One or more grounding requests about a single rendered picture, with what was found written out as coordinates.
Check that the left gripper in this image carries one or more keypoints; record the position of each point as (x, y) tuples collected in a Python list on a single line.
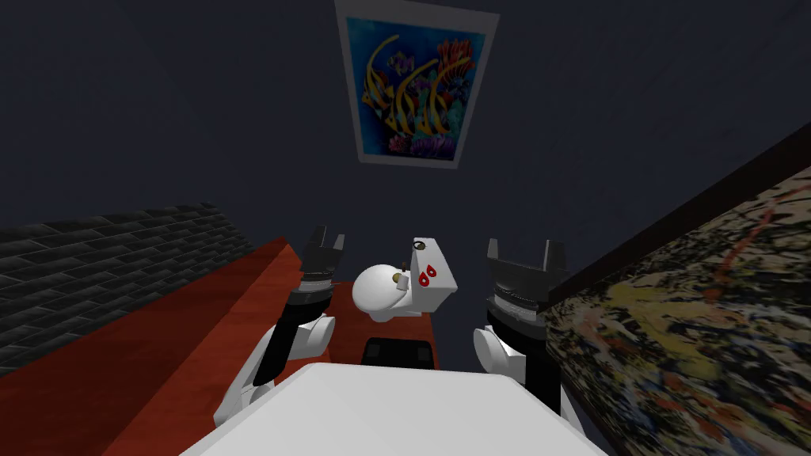
[(319, 261)]

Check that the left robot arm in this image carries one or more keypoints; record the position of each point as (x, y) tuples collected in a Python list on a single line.
[(288, 329)]

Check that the framed fish picture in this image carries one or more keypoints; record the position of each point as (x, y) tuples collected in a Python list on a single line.
[(415, 85)]

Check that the white toilet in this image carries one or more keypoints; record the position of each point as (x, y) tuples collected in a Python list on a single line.
[(393, 288)]

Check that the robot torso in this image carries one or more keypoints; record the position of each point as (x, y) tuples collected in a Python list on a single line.
[(393, 411)]

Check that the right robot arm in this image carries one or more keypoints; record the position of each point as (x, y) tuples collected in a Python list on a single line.
[(526, 348)]

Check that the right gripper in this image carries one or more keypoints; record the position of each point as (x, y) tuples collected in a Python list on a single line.
[(523, 278)]

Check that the dark-framed abstract splatter painting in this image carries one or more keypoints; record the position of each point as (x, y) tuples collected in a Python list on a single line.
[(697, 304)]

